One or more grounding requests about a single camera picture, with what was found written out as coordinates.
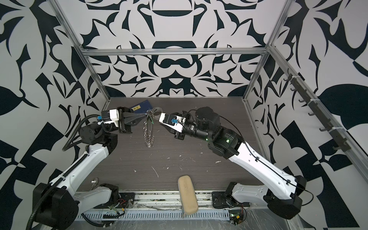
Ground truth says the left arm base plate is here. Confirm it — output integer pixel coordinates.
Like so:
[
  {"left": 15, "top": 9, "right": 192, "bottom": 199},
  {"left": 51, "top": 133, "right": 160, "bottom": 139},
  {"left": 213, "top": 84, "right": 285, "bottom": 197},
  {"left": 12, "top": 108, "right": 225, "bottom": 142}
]
[{"left": 115, "top": 192, "right": 135, "bottom": 209}]

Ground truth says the small circuit board with wires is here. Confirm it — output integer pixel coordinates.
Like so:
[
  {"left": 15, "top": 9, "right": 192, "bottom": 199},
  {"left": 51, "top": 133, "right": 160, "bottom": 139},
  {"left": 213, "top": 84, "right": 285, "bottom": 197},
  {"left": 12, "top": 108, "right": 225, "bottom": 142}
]
[{"left": 229, "top": 209, "right": 247, "bottom": 225}]

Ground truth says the white slotted cable duct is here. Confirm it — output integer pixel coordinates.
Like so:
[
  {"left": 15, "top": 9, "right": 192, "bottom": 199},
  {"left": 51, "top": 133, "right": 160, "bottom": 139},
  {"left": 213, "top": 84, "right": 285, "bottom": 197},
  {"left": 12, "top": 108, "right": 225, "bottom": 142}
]
[{"left": 85, "top": 209, "right": 230, "bottom": 221}]

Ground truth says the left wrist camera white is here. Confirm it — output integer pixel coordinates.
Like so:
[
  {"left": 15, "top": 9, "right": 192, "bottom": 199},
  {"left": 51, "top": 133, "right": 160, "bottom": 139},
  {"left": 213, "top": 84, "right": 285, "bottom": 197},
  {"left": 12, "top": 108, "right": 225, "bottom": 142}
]
[{"left": 97, "top": 109, "right": 119, "bottom": 127}]

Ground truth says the small round metal disc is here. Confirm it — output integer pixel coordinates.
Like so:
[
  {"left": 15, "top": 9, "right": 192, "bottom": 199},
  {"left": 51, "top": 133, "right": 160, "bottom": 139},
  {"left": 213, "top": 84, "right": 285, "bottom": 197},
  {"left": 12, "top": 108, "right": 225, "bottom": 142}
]
[{"left": 91, "top": 177, "right": 99, "bottom": 187}]

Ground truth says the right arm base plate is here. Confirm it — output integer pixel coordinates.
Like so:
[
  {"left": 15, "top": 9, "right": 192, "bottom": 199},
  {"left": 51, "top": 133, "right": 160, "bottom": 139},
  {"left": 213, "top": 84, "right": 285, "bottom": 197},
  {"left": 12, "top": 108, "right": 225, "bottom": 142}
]
[{"left": 211, "top": 191, "right": 250, "bottom": 209}]

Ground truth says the blue booklet yellow label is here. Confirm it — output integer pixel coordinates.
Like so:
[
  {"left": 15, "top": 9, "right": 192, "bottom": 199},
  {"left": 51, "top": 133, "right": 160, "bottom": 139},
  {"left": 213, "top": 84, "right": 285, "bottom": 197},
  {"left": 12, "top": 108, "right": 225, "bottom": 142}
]
[{"left": 131, "top": 100, "right": 153, "bottom": 114}]

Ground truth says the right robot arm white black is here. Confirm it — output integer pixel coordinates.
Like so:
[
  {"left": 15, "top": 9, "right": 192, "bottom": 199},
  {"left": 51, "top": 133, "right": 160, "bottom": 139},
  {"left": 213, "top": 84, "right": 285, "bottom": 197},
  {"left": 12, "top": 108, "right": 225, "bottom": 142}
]
[{"left": 159, "top": 107, "right": 307, "bottom": 219}]

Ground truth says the patterned tape roll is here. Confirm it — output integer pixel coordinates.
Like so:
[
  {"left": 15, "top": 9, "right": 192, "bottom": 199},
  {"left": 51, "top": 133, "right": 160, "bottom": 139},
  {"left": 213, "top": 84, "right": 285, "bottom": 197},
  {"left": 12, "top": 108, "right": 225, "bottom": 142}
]
[{"left": 152, "top": 107, "right": 163, "bottom": 115}]

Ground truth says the beige glasses case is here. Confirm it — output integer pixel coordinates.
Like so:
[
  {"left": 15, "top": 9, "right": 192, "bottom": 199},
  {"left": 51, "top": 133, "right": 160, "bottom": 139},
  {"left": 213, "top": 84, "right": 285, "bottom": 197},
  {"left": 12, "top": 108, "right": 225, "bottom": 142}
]
[{"left": 178, "top": 175, "right": 199, "bottom": 216}]

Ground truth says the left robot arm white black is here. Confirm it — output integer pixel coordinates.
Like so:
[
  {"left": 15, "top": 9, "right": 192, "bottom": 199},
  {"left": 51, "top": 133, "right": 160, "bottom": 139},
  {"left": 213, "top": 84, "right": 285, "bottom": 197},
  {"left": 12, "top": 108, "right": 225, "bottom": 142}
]
[{"left": 26, "top": 107, "right": 154, "bottom": 230}]

